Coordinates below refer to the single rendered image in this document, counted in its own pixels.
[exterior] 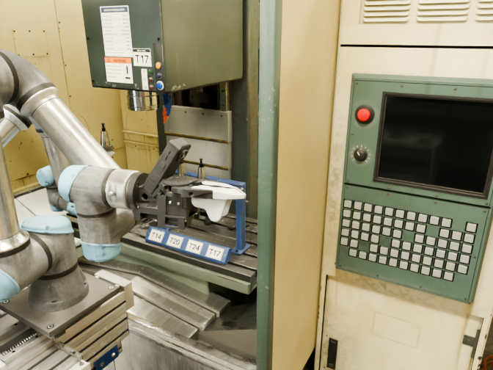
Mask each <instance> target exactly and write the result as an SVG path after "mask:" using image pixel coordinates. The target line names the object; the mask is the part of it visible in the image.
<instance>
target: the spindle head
mask: <svg viewBox="0 0 493 370"><path fill-rule="evenodd" d="M111 6H128V12H129V21H130V28H131V44H132V48H150V51H151V61H152V67H149V66H134V57H118V58H131V67H132V76H133V84H132V83H122V82H112V81H107V77H106V64H105V58H104V57H107V56H106V54H105V47H104V40H103V28H102V21H101V9H100V7H111ZM81 7H82V12H83V19H84V30H85V36H86V41H87V53H88V59H89V64H90V75H91V82H92V87H99V88H107V89H116V90H133V91H142V92H151V93H156V73H155V62H154V53H153V43H162V51H163V64H164V85H165V93H174V92H178V91H182V90H190V89H194V88H198V87H205V86H209V85H214V84H221V83H225V82H229V81H237V80H241V79H242V78H243V0H81ZM141 69H147V71H148V69H152V70H153V75H151V76H152V77H153V83H150V82H149V81H148V78H149V77H150V75H149V74H148V73H147V82H148V90H143V86H142V70H141ZM150 84H152V85H153V86H154V90H153V91H151V90H150V89H149V86H150Z"/></svg>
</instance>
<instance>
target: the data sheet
mask: <svg viewBox="0 0 493 370"><path fill-rule="evenodd" d="M100 9H101V21H102V28H103V40H104V47H105V54H106V56H107V57H133V52H132V44H131V28H130V21H129V12H128V6H111V7H100Z"/></svg>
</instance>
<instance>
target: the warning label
mask: <svg viewBox="0 0 493 370"><path fill-rule="evenodd" d="M104 58H105V64H106V77H107V81H112V82H122V83H132V84H133V76H132V67H131V58H118V57H104Z"/></svg>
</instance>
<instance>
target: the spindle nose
mask: <svg viewBox="0 0 493 370"><path fill-rule="evenodd" d="M125 94H126V101H127V106H128V109H129V110H131V111H136V112H145V111H153V110H157V109H159V104H160V102H159V94H158V93H156V92H142V91H133V90H126V91H125Z"/></svg>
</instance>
